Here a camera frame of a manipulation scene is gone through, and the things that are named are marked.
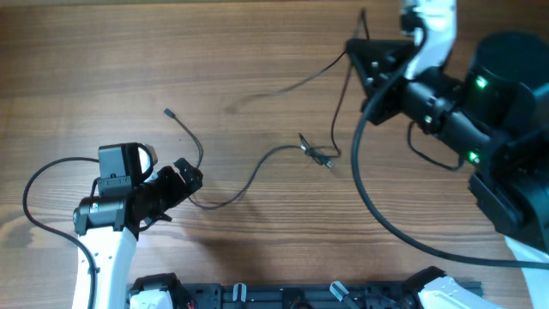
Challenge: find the black cable with thick plug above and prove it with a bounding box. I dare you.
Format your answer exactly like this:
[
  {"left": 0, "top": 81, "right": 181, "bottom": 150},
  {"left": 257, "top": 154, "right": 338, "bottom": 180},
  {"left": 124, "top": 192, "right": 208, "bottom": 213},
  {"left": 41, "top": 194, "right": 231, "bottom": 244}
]
[{"left": 163, "top": 107, "right": 327, "bottom": 211}]

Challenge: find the thin black usb cable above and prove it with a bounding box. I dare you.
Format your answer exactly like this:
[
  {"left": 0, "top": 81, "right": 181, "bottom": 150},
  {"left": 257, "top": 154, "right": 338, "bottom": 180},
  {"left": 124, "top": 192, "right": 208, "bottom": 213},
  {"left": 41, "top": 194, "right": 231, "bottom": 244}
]
[{"left": 226, "top": 8, "right": 371, "bottom": 169}]

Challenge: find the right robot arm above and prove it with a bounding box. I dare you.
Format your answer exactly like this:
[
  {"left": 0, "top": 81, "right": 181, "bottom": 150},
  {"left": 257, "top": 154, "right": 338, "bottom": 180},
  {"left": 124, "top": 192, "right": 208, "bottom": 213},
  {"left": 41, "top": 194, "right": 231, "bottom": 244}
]
[{"left": 346, "top": 32, "right": 548, "bottom": 308}]

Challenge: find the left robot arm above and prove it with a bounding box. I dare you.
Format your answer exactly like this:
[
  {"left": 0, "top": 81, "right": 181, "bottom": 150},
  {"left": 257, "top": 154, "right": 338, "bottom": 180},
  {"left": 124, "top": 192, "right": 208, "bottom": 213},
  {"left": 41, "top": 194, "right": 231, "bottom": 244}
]
[{"left": 72, "top": 142, "right": 202, "bottom": 308}]

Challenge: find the left camera black cable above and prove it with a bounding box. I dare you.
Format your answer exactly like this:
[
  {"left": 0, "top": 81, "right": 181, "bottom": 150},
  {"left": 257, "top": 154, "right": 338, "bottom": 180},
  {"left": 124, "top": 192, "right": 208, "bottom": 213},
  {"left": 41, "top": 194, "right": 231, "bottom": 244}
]
[{"left": 21, "top": 156, "right": 100, "bottom": 309}]

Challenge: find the camera black cable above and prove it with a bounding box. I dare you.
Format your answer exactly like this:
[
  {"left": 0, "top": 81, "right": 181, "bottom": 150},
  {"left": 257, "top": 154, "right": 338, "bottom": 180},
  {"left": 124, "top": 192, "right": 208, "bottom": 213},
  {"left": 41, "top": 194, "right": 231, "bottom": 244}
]
[
  {"left": 21, "top": 156, "right": 100, "bottom": 309},
  {"left": 350, "top": 21, "right": 549, "bottom": 270}
]

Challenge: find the right camera black cable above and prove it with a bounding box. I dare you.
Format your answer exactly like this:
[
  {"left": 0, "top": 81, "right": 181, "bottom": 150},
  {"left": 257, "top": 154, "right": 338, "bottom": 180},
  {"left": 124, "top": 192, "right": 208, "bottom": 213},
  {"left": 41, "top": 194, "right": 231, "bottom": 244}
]
[{"left": 350, "top": 21, "right": 549, "bottom": 270}]

